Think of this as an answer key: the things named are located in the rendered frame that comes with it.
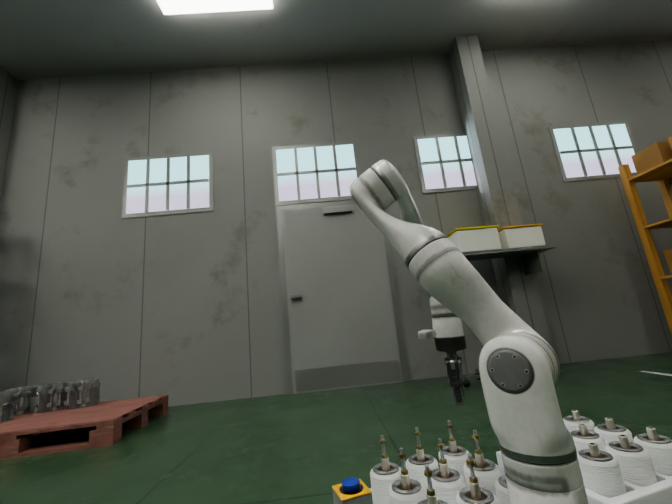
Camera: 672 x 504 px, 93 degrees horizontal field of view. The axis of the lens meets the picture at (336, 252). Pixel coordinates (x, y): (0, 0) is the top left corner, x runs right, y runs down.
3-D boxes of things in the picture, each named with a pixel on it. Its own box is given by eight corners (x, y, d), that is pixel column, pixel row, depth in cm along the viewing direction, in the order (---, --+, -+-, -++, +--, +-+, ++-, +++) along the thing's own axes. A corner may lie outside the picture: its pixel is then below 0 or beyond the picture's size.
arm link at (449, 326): (421, 337, 90) (418, 315, 91) (464, 334, 86) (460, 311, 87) (417, 340, 81) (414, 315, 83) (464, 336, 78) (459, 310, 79)
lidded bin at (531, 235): (527, 252, 363) (523, 232, 368) (548, 245, 329) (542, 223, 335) (491, 256, 361) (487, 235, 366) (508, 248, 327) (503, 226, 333)
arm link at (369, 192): (339, 181, 70) (405, 268, 56) (374, 152, 68) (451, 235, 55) (354, 201, 77) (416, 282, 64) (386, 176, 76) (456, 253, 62)
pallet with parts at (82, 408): (173, 412, 316) (173, 369, 324) (105, 449, 220) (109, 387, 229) (20, 428, 309) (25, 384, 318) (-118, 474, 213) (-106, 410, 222)
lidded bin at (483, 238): (486, 256, 363) (481, 234, 368) (504, 248, 326) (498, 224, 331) (446, 260, 360) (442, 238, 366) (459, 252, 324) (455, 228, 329)
